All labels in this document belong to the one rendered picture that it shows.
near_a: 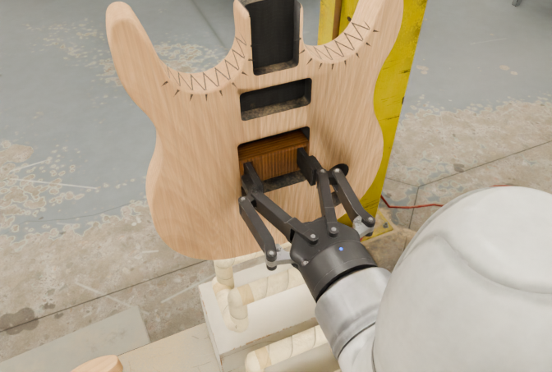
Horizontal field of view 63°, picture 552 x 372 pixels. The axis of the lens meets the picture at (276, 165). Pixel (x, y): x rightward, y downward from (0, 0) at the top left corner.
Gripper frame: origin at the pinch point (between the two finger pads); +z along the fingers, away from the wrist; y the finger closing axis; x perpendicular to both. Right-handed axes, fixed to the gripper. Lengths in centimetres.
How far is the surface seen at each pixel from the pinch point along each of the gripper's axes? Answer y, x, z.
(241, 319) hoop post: -7.8, -30.8, -3.1
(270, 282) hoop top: -2.0, -24.7, -1.9
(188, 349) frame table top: -18, -53, 6
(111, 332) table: -33, -56, 18
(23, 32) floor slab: -85, -141, 381
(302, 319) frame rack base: 3.0, -35.7, -4.9
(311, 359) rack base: 3.3, -43.8, -9.1
